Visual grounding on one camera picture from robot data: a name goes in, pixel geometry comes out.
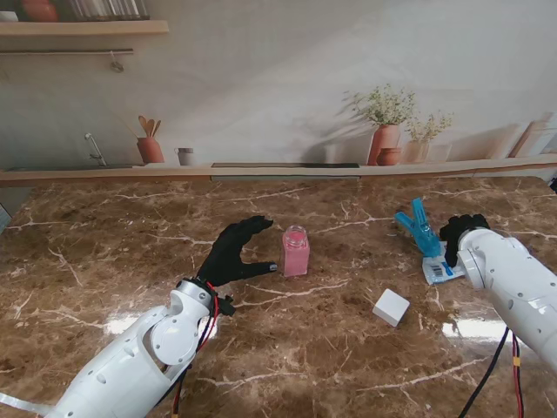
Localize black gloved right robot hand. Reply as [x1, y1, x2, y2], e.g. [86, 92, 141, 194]
[439, 212, 491, 269]

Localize long wooden counter ledge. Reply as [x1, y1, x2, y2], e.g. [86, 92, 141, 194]
[0, 154, 557, 188]

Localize round terracotta jar on shelf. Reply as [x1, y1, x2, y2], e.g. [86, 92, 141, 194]
[19, 0, 58, 23]

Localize red black right arm cables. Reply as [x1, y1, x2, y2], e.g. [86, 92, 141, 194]
[456, 326, 526, 418]

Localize clear bottle with pink seasoning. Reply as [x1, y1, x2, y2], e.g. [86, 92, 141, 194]
[280, 224, 311, 278]

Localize red black arm cables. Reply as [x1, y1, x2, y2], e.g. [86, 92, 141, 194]
[169, 282, 221, 418]
[456, 326, 526, 418]

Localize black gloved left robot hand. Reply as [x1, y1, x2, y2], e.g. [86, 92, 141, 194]
[196, 215, 279, 289]

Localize white blue salt bag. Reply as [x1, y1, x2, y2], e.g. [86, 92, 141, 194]
[420, 241, 466, 287]

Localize blue plastic bag clip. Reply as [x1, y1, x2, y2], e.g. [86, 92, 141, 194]
[393, 197, 443, 258]

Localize small round terracotta pot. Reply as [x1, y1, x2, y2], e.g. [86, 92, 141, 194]
[376, 147, 404, 167]

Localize leaning wooden cutting boards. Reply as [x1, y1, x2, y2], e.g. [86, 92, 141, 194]
[508, 113, 557, 158]

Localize pale vase with flowers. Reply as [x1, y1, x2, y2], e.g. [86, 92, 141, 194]
[404, 111, 453, 165]

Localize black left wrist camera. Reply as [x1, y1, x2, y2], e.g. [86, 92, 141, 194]
[217, 294, 237, 318]

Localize glass jars on shelf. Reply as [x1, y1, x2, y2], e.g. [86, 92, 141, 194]
[71, 0, 149, 22]

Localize white square bottle cap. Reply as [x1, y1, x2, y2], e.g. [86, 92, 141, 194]
[372, 287, 411, 327]

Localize red black left arm cables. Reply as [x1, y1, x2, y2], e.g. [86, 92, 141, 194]
[169, 282, 221, 418]

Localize wooden wall shelf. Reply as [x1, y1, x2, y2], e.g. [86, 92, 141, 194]
[0, 20, 170, 37]

